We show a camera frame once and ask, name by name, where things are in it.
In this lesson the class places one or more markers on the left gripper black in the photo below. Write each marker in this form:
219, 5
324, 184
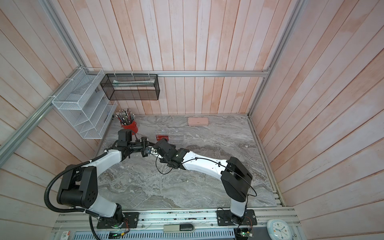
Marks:
145, 144

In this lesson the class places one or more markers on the red credit card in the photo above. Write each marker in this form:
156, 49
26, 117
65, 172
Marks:
162, 137

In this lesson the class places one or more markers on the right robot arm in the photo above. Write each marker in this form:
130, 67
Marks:
235, 177

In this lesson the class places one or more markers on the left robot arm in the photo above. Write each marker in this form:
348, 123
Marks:
79, 183

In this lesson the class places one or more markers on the red pen cup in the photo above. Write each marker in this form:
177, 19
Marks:
132, 126

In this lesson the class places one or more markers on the clear acrylic organizer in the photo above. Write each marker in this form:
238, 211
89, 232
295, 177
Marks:
180, 137

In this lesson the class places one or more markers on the grey black handheld device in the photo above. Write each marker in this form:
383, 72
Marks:
178, 228

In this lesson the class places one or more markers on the white analog clock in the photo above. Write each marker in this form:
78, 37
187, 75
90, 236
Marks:
279, 230

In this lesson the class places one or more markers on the black mesh wall basket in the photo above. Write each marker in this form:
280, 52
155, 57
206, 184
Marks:
131, 87

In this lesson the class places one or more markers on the white wire mesh shelf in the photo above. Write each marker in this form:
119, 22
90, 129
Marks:
84, 105

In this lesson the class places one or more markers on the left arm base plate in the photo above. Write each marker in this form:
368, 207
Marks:
123, 220

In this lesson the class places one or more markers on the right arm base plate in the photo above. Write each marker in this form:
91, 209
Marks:
227, 218

